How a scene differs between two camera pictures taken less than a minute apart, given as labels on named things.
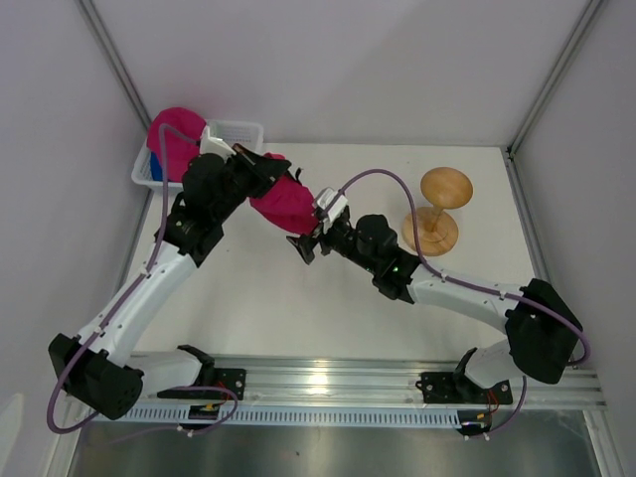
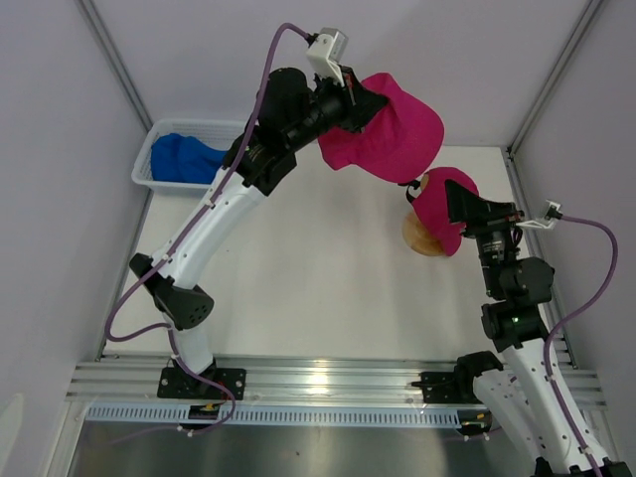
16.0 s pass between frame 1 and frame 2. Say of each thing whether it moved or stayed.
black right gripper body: moved
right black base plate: stayed
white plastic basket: stayed
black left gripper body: moved
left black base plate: stayed
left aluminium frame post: stayed
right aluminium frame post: stayed
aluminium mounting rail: stayed
